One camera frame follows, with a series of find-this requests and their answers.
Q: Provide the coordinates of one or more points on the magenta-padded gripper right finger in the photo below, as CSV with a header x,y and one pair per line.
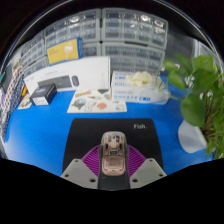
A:
x,y
148,171

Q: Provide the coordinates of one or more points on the black mouse pad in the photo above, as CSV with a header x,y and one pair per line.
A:
x,y
86,133

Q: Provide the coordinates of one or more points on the green leafy plant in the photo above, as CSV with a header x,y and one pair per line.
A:
x,y
200,86

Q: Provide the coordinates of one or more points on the yellow and blue box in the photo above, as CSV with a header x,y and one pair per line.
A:
x,y
65,50

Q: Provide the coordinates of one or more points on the beige woven basket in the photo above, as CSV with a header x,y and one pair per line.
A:
x,y
16,66

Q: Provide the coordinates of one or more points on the cartoon sticker sheet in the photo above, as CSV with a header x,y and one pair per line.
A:
x,y
96,101

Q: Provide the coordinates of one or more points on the grey large-drawer cabinet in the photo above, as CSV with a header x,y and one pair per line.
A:
x,y
35,66
91,50

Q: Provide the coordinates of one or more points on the transparent pink computer mouse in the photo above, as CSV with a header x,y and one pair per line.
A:
x,y
113,153

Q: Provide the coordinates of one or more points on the white plant pot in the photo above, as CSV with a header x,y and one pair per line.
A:
x,y
191,138

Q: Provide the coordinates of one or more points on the white keyboard package box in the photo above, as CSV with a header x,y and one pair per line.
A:
x,y
90,73

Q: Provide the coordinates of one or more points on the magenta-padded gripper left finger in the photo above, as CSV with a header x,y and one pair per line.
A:
x,y
78,171

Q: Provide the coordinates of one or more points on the small dark blue box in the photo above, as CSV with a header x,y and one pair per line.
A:
x,y
43,93

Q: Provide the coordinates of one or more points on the disposable glove box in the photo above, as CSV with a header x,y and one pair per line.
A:
x,y
133,91

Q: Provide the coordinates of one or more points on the red blue checkered cloth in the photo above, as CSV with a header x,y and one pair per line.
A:
x,y
11,86

